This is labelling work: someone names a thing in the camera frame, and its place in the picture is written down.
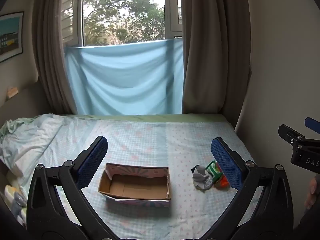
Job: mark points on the grey sock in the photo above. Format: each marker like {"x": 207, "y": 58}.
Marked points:
{"x": 198, "y": 174}

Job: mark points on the light blue hanging cloth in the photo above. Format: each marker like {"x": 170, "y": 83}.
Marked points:
{"x": 122, "y": 80}

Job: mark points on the person's right forearm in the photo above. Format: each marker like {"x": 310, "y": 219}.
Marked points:
{"x": 308, "y": 223}

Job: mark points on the green bed sheet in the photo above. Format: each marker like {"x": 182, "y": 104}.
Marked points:
{"x": 175, "y": 117}

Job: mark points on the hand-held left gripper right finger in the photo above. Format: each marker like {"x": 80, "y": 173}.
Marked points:
{"x": 226, "y": 162}

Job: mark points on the framed wall poster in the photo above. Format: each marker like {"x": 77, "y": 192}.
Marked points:
{"x": 10, "y": 36}

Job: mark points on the orange pom-pom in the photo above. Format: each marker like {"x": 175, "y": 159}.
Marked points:
{"x": 223, "y": 183}

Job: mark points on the stack of folded cloths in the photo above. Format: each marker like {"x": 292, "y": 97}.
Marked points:
{"x": 13, "y": 200}

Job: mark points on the patterned light blue bedspread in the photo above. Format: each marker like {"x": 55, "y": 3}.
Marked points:
{"x": 150, "y": 142}

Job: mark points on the brown curtain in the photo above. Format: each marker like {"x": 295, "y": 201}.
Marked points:
{"x": 212, "y": 55}
{"x": 53, "y": 55}

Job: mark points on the cardboard box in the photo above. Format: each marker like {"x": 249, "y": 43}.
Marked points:
{"x": 135, "y": 187}

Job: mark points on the person's right hand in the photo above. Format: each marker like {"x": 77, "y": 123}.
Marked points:
{"x": 313, "y": 191}

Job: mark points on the crumpled pale green quilt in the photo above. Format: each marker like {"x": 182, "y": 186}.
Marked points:
{"x": 25, "y": 142}

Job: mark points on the window with white frame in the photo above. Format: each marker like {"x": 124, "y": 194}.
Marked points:
{"x": 122, "y": 10}

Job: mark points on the beige padded headboard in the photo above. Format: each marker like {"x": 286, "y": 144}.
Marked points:
{"x": 25, "y": 105}

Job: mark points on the green tissue packet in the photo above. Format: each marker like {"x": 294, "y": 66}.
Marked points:
{"x": 212, "y": 168}

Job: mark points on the small beige block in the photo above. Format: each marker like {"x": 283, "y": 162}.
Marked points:
{"x": 13, "y": 91}

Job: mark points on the round silver glitter sponge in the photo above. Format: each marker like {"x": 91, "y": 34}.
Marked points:
{"x": 207, "y": 182}

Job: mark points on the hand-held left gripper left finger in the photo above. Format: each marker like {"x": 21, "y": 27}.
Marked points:
{"x": 92, "y": 162}

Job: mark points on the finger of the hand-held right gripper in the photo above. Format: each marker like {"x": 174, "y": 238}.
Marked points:
{"x": 290, "y": 133}
{"x": 313, "y": 124}

